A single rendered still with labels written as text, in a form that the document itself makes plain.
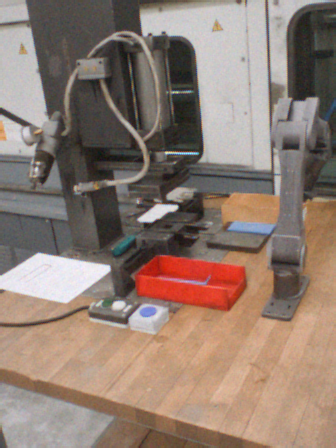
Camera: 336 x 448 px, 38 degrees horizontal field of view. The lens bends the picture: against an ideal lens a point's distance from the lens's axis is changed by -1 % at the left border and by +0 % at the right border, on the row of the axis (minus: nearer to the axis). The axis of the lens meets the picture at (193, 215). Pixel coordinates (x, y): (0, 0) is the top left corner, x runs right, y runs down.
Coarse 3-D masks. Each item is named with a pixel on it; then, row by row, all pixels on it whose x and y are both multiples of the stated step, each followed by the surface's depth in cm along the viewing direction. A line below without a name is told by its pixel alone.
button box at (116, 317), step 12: (120, 300) 118; (72, 312) 119; (96, 312) 115; (108, 312) 114; (120, 312) 113; (132, 312) 114; (0, 324) 117; (12, 324) 117; (24, 324) 116; (36, 324) 117; (120, 324) 113
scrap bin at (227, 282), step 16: (160, 256) 132; (144, 272) 127; (160, 272) 134; (176, 272) 132; (192, 272) 130; (208, 272) 128; (224, 272) 125; (240, 272) 123; (144, 288) 123; (160, 288) 121; (176, 288) 119; (192, 288) 117; (208, 288) 115; (224, 288) 113; (240, 288) 121; (192, 304) 119; (208, 304) 117; (224, 304) 115
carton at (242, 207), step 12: (228, 204) 166; (240, 204) 172; (252, 204) 170; (264, 204) 168; (276, 204) 166; (228, 216) 162; (240, 216) 160; (252, 216) 158; (264, 216) 156; (276, 216) 155
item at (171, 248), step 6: (168, 228) 146; (186, 228) 146; (198, 234) 154; (138, 240) 140; (174, 240) 139; (138, 246) 140; (156, 246) 138; (162, 246) 137; (168, 246) 137; (174, 246) 140; (180, 246) 151; (186, 246) 150; (156, 252) 138; (162, 252) 137; (168, 252) 137; (174, 252) 140; (150, 258) 140
